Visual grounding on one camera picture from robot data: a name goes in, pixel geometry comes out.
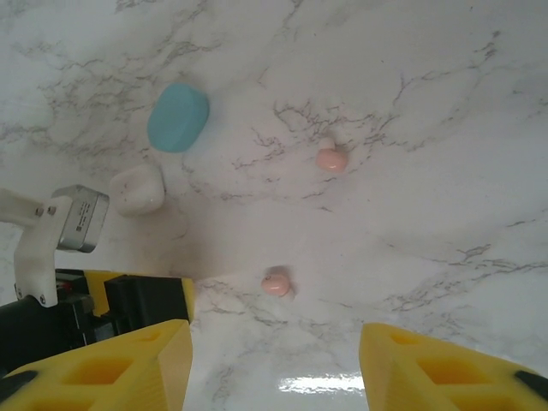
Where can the white earbud charging case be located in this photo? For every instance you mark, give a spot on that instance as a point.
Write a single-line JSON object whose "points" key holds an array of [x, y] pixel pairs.
{"points": [[137, 190]]}

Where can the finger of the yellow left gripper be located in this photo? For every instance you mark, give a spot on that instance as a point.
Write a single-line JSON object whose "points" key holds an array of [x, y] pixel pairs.
{"points": [[145, 299]]}

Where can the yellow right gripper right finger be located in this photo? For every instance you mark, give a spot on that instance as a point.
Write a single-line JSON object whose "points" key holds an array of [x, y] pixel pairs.
{"points": [[398, 377]]}

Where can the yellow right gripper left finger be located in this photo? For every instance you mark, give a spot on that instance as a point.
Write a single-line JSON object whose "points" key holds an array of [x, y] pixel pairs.
{"points": [[141, 368]]}

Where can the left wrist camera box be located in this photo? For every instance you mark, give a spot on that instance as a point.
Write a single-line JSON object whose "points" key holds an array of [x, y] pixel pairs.
{"points": [[81, 218]]}

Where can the teal earbud charging case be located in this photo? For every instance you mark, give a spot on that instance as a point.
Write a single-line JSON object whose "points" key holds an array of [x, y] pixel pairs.
{"points": [[177, 117]]}

